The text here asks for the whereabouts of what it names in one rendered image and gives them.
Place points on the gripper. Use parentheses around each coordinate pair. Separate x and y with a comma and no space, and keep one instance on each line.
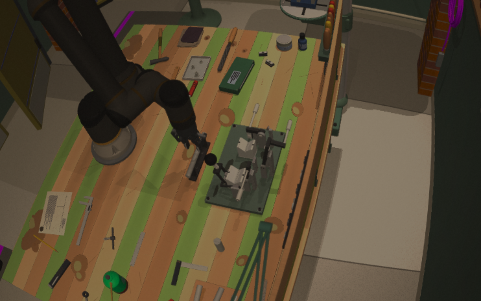
(185,134)

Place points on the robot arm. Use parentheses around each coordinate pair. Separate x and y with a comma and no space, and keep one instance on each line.
(98,62)

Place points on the grey steel shaft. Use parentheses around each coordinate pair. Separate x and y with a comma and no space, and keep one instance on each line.
(194,161)

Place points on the white vee block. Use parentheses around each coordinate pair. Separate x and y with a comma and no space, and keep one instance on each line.
(244,147)
(234,174)

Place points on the white bar leaf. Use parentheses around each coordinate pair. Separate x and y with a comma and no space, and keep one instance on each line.
(242,184)

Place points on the black ball knob lever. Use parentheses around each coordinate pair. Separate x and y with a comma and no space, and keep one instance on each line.
(210,159)

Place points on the red marker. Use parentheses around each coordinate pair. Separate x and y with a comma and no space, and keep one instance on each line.
(193,88)

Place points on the grey metal tray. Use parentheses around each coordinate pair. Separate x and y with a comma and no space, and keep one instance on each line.
(196,68)

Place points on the green box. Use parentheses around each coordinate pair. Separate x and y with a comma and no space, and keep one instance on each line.
(236,75)

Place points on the dark grey bar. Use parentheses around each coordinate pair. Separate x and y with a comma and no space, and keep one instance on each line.
(159,60)

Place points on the dark pad on brown block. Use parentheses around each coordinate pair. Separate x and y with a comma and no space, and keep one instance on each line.
(191,36)

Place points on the grey short cylinder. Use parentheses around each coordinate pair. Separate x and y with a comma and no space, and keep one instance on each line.
(218,244)

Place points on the green machine column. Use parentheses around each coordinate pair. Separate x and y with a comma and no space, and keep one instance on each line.
(198,12)

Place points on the steel rule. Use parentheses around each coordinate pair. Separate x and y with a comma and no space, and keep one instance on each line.
(137,249)

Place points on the black tap wrench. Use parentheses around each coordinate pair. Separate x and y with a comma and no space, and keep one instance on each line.
(111,238)

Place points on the grey vernier caliper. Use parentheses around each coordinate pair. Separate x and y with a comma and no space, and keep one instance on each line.
(85,219)

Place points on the grey round tin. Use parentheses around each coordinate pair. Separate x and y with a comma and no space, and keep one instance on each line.
(284,42)

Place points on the black and steel try square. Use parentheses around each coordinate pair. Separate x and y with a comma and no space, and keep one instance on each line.
(184,270)

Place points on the green tripod stand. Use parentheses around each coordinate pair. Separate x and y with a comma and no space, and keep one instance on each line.
(255,263)

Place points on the dark blue bottle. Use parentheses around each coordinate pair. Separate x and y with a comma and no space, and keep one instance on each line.
(302,42)

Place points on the white paper sheet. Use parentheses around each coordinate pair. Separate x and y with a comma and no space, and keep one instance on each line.
(55,213)

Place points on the grey round bar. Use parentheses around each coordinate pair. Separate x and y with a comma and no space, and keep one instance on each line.
(198,293)
(218,294)

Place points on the wooden board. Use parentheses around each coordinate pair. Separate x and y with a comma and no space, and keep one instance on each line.
(211,292)

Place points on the green bench vise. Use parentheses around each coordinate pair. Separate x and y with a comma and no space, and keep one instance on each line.
(340,92)

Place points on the green round machine table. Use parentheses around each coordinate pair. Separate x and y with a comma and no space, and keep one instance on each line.
(304,8)

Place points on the yellow pencil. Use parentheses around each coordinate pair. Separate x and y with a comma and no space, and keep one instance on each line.
(45,243)

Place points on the black flat gauge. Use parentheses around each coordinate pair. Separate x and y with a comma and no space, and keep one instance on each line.
(60,273)

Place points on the dark cupboard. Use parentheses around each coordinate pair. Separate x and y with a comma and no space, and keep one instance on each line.
(2,71)

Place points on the brick pillar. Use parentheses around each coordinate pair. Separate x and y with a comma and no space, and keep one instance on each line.
(432,50)

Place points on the green jig base plate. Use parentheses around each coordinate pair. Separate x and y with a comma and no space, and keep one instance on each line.
(261,188)

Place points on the black rail strip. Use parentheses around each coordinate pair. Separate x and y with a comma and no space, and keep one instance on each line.
(295,196)

